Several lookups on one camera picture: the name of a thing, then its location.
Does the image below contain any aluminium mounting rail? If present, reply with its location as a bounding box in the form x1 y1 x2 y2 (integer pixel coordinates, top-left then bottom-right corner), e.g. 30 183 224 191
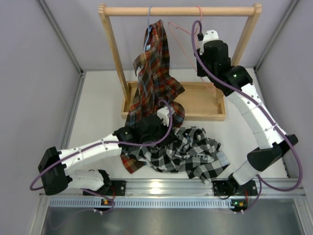
53 178 306 199

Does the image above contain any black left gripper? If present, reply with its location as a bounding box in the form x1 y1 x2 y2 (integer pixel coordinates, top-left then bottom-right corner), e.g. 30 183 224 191
141 118 178 146

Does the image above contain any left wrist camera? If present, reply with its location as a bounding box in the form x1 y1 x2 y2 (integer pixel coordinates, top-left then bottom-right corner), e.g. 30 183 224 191
156 106 175 127

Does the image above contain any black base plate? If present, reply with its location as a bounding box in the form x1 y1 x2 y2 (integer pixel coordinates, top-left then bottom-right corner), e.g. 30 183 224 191
89 180 126 196
212 180 258 198

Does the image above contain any blue wire hanger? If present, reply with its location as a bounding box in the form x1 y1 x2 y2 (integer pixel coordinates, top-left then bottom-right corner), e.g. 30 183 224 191
144 5 153 52

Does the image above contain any grey slotted cable duct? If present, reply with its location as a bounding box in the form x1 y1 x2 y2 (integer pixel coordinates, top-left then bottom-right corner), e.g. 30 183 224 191
49 197 236 209

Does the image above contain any black white checkered shirt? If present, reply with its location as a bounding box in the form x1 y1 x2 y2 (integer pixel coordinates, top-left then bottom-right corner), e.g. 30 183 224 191
120 127 230 184

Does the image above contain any brown red plaid shirt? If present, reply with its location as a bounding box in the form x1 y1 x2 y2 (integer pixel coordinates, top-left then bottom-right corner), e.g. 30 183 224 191
119 20 186 174

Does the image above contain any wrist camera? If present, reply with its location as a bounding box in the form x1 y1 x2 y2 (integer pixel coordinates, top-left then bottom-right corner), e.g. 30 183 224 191
197 30 219 55
156 106 175 127

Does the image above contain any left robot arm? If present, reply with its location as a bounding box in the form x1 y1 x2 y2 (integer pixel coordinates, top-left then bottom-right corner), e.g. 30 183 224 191
38 114 174 196

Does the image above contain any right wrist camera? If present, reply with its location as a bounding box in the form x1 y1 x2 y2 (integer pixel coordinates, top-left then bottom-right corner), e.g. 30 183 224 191
197 30 219 55

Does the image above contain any wooden clothes rack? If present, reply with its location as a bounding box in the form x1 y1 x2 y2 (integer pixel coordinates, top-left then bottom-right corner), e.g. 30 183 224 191
98 2 263 121

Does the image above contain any pink wire hanger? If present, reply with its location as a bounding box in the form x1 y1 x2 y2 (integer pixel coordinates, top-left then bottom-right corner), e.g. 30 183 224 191
167 6 216 94

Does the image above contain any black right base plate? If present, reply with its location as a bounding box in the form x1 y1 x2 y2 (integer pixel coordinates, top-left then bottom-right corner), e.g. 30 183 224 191
212 180 258 198

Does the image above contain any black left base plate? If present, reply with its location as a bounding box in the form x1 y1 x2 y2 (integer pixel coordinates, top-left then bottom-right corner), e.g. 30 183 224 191
89 180 126 196

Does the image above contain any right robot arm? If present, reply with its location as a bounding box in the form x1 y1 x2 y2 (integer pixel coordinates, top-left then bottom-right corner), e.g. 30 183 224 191
192 40 303 194

